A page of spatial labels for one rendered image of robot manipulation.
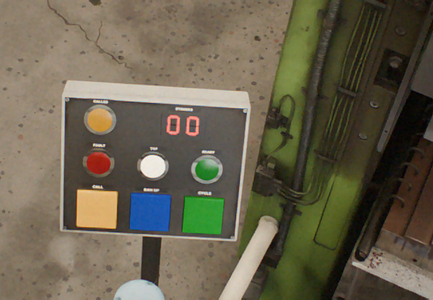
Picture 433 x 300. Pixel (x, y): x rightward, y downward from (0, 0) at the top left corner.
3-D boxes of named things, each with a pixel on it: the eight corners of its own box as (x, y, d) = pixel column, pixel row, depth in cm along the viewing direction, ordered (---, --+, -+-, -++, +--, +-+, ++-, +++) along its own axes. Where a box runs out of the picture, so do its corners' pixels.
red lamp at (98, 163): (105, 180, 162) (105, 167, 159) (83, 170, 163) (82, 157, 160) (113, 169, 164) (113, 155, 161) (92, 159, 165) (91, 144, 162)
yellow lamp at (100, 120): (106, 138, 159) (106, 123, 156) (84, 128, 160) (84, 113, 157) (115, 126, 161) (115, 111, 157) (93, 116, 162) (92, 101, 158)
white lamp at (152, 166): (159, 183, 163) (160, 170, 160) (137, 173, 164) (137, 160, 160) (167, 171, 165) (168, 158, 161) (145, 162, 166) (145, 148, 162)
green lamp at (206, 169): (213, 187, 164) (215, 173, 160) (191, 177, 165) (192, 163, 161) (220, 175, 165) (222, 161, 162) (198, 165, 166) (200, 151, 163)
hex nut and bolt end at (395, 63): (393, 88, 163) (403, 62, 158) (379, 82, 164) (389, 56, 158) (398, 79, 165) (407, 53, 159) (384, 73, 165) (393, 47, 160)
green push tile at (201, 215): (221, 235, 168) (224, 199, 165) (181, 233, 168) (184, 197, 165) (221, 230, 170) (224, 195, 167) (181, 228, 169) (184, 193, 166)
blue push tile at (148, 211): (168, 231, 167) (170, 196, 165) (129, 229, 167) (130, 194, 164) (168, 227, 169) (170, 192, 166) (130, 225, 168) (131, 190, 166)
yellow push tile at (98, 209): (116, 229, 167) (117, 193, 164) (76, 226, 166) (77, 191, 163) (117, 224, 168) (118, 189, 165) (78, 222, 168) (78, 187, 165)
